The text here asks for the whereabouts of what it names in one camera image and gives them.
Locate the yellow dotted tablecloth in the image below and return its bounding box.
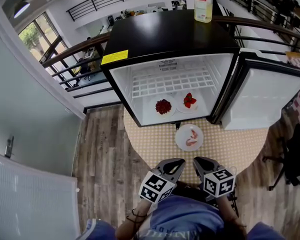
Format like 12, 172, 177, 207
123, 105, 270, 185

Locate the white wire fridge shelf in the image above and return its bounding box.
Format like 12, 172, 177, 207
131, 70, 215, 100

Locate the round pendant lamp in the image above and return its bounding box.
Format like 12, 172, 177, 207
13, 0, 31, 19

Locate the person's blue shirt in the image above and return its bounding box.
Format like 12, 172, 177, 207
76, 193, 283, 240

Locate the clear bottle of yellow liquid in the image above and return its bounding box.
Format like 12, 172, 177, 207
193, 0, 213, 24

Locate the white round plate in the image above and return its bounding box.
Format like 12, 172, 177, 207
175, 123, 204, 152
176, 91, 200, 115
149, 95, 177, 120

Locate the yellow warning sticker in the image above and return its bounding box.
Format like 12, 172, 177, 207
101, 49, 129, 65

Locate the black office chair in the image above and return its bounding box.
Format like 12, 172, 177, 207
262, 123, 300, 191

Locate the frosted glass door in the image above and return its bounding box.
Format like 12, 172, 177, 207
0, 37, 86, 177

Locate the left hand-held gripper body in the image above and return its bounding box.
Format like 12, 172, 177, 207
138, 164, 178, 204

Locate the black mini fridge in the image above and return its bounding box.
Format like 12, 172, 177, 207
99, 8, 300, 131

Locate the metal door handle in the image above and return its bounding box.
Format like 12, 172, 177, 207
4, 135, 15, 159

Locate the black metal railing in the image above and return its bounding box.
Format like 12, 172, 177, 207
66, 0, 186, 22
212, 0, 300, 50

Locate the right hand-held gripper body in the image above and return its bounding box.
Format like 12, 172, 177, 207
199, 167, 237, 202

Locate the dark framed window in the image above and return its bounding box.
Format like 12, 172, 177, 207
18, 12, 71, 62

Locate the black wrist band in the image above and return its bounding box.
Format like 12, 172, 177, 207
126, 208, 147, 222

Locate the ribbed glass door panel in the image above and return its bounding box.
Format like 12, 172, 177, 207
0, 148, 80, 240

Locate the wooden-topped black railing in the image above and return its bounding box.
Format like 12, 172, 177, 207
41, 15, 300, 92

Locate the person's left forearm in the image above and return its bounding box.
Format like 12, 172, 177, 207
114, 200, 153, 239

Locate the person's right forearm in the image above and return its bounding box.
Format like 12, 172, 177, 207
216, 196, 246, 235

